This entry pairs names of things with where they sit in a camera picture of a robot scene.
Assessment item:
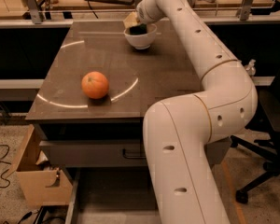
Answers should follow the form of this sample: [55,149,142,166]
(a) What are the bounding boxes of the orange fruit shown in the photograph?
[81,71,109,99]

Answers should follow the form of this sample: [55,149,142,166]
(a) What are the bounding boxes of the white ceramic bowl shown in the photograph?
[124,24,157,49]

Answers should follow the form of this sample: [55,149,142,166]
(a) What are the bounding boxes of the black floor cable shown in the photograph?
[0,140,13,203]

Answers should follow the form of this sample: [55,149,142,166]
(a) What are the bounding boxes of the grey drawer with handle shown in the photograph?
[39,137,232,169]

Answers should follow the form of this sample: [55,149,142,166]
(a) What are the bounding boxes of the cardboard box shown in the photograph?
[6,125,73,207]

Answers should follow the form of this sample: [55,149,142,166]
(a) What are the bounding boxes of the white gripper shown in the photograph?
[123,0,164,28]

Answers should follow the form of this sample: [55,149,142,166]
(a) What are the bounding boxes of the grey counter cabinet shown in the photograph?
[25,19,246,224]

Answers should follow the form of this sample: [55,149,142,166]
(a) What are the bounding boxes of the yellow green sponge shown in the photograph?
[130,24,147,35]

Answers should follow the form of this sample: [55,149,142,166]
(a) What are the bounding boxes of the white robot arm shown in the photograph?
[134,0,258,224]

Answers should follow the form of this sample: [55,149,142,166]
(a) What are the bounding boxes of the clear plastic bottle right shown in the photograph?
[245,59,256,77]

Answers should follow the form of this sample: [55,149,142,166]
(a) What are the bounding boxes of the black office chair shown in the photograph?
[231,91,280,203]

